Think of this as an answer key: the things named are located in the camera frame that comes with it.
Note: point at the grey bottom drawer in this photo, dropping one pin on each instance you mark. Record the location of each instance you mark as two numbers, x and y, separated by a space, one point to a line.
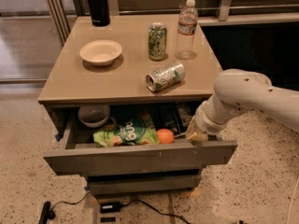
151 182

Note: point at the black insulated water bottle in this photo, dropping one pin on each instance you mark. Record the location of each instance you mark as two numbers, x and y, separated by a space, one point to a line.
99 12

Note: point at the upright green soda can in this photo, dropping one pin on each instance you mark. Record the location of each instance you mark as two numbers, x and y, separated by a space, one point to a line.
157 41

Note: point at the lying green soda can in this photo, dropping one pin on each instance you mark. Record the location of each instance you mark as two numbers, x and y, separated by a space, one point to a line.
162 78

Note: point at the black snack packet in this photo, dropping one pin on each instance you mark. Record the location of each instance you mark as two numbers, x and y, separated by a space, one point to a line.
175 117

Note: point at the black power adapter brick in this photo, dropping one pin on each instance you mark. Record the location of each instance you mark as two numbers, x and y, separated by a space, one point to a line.
110 207

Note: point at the grey drawer cabinet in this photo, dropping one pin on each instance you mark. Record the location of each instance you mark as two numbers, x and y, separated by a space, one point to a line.
122 84

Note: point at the green chip bag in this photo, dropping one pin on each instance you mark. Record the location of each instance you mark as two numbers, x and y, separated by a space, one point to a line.
137 131

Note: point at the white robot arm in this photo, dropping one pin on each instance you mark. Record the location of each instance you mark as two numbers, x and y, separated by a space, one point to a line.
235 92

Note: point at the metal window frame rail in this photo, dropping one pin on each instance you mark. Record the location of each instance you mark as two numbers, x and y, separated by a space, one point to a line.
212 11

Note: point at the orange fruit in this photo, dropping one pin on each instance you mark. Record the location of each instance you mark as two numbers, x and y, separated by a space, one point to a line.
165 136

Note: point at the black plug on floor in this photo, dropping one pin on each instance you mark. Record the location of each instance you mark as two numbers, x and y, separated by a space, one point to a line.
47 213

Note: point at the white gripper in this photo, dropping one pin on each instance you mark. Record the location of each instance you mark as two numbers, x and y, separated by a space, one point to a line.
207 125

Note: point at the clear plastic water bottle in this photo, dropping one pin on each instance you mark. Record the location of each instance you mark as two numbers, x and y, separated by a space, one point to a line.
187 24

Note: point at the grey bowl in drawer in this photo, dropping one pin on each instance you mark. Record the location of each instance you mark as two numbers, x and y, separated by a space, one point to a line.
94 116

